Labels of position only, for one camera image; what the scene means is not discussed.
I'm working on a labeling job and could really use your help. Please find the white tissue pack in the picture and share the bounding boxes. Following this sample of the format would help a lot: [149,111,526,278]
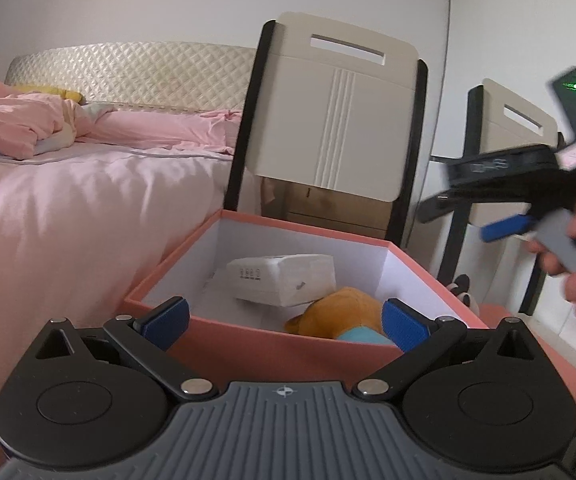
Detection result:
[226,254,337,308]

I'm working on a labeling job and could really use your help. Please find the pink shoe box base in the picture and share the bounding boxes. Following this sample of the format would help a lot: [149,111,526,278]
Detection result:
[123,210,484,387]

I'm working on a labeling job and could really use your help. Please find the pink shoe box lid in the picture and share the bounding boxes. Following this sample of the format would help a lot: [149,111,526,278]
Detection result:
[479,304,576,401]

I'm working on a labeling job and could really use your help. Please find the beige folding chair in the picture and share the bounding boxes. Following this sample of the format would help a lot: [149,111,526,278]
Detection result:
[438,78,561,315]
[223,12,428,245]

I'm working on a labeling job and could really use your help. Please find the yellow plush on bed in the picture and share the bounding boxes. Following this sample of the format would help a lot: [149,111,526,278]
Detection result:
[13,84,85,104]

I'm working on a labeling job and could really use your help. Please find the orange plush bear toy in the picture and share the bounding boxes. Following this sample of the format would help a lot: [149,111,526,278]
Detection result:
[285,287,393,346]

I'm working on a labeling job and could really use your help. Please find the bed with pink bedding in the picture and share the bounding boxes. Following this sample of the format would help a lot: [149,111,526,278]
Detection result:
[0,76,264,466]

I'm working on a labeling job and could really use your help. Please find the left beige folding chair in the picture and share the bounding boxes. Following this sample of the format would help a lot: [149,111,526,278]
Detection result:
[223,12,428,245]

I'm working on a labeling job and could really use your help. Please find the wooden drawer cabinet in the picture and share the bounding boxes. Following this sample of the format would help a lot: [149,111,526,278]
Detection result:
[261,178,392,240]

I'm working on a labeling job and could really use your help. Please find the quilted cream headboard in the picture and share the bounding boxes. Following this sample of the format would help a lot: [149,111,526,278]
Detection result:
[4,41,255,113]

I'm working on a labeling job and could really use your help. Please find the panda plush toy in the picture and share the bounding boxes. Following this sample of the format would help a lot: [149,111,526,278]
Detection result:
[446,274,480,315]

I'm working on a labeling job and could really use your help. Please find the right beige folding chair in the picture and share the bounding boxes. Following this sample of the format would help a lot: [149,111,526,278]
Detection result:
[438,78,561,315]

